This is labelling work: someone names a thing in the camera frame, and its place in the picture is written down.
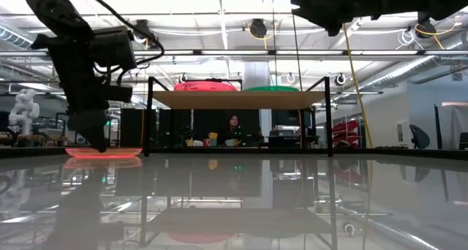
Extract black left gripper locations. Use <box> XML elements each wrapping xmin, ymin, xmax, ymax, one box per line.
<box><xmin>30</xmin><ymin>34</ymin><xmax>134</xmax><ymax>154</ymax></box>

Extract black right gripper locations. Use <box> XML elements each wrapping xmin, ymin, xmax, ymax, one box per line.
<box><xmin>290</xmin><ymin>0</ymin><xmax>432</xmax><ymax>37</ymax></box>

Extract orange translucent plastic plate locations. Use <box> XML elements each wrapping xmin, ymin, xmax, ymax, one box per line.
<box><xmin>64</xmin><ymin>146</ymin><xmax>143</xmax><ymax>160</ymax></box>

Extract dark green plate with cross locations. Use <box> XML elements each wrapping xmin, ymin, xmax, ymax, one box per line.
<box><xmin>244</xmin><ymin>85</ymin><xmax>301</xmax><ymax>93</ymax></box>

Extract pink translucent plastic plate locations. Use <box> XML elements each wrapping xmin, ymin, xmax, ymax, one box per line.
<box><xmin>173</xmin><ymin>80</ymin><xmax>238</xmax><ymax>93</ymax></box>

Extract black cabinet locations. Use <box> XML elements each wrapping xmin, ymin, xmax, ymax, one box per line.
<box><xmin>119</xmin><ymin>107</ymin><xmax>147</xmax><ymax>148</ymax></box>

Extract red folded object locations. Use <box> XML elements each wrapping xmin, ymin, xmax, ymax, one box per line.
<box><xmin>331</xmin><ymin>119</ymin><xmax>361</xmax><ymax>145</ymax></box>

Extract person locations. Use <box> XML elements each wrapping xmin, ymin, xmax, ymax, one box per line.
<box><xmin>218</xmin><ymin>114</ymin><xmax>245</xmax><ymax>147</ymax></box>

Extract dark office chair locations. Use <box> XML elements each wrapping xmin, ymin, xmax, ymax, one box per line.
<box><xmin>408</xmin><ymin>124</ymin><xmax>431</xmax><ymax>150</ymax></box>

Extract thin black hanging cable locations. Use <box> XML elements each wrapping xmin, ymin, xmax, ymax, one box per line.
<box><xmin>271</xmin><ymin>0</ymin><xmax>277</xmax><ymax>92</ymax></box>

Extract black ceiling cable reel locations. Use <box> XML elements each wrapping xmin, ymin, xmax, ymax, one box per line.
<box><xmin>132</xmin><ymin>18</ymin><xmax>151</xmax><ymax>39</ymax></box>
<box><xmin>249</xmin><ymin>18</ymin><xmax>268</xmax><ymax>39</ymax></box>

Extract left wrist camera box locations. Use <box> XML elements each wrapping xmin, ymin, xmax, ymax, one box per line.
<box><xmin>90</xmin><ymin>26</ymin><xmax>137</xmax><ymax>71</ymax></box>

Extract yellow hanging cable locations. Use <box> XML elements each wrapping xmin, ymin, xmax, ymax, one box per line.
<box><xmin>341</xmin><ymin>23</ymin><xmax>374</xmax><ymax>149</ymax></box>

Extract ceiling reel with yellow cable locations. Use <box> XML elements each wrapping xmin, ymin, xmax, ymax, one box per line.
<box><xmin>415</xmin><ymin>19</ymin><xmax>437</xmax><ymax>39</ymax></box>

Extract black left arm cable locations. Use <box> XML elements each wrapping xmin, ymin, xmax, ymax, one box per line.
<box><xmin>62</xmin><ymin>0</ymin><xmax>165</xmax><ymax>86</ymax></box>

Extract wooden shelf with black frame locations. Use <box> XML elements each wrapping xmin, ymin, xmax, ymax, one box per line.
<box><xmin>144</xmin><ymin>76</ymin><xmax>334</xmax><ymax>158</ymax></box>

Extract black metal table frame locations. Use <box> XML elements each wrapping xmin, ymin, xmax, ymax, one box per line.
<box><xmin>0</xmin><ymin>146</ymin><xmax>468</xmax><ymax>160</ymax></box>

